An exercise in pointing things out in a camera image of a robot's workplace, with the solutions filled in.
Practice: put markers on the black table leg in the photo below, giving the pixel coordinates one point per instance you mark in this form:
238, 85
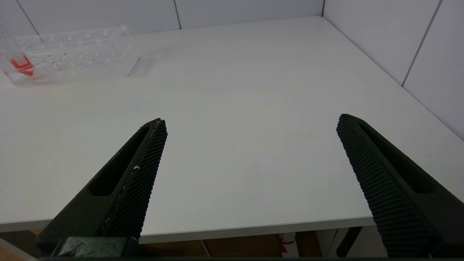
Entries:
348, 241

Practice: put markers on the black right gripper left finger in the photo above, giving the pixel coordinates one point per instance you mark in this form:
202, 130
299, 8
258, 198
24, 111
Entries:
127, 188

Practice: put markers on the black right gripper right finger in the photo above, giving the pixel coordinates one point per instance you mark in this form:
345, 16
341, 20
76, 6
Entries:
395, 188

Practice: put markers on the clear acrylic test tube rack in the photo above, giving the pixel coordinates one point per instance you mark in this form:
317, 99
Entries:
79, 54

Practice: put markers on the test tube with red pigment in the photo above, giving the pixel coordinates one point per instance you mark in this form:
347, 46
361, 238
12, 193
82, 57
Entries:
20, 66

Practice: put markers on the red and white object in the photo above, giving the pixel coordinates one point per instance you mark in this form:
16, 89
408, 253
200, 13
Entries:
286, 244

